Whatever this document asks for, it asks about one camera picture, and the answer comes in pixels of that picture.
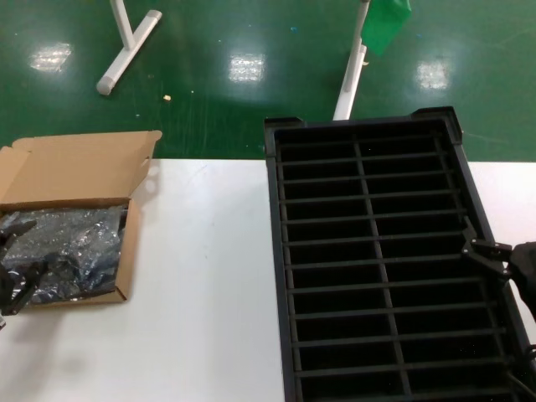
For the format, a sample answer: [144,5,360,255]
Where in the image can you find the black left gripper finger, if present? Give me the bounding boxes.
[0,219,38,252]
[0,259,48,318]

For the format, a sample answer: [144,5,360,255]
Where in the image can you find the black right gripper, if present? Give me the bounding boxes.
[460,215,536,332]

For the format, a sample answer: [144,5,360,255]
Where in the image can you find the silver packaging film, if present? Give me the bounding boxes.
[0,207,127,269]

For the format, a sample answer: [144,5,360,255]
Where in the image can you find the brown cardboard box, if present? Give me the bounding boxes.
[0,130,163,309]

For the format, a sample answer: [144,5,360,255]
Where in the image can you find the black compartment container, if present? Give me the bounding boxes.
[262,106,536,402]

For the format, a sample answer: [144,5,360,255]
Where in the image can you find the white T-shaped table leg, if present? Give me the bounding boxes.
[95,0,163,96]

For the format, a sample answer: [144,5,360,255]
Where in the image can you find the white slanted table leg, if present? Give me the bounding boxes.
[332,0,372,121]

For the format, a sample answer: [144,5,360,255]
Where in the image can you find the green cloth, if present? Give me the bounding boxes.
[360,0,412,56]

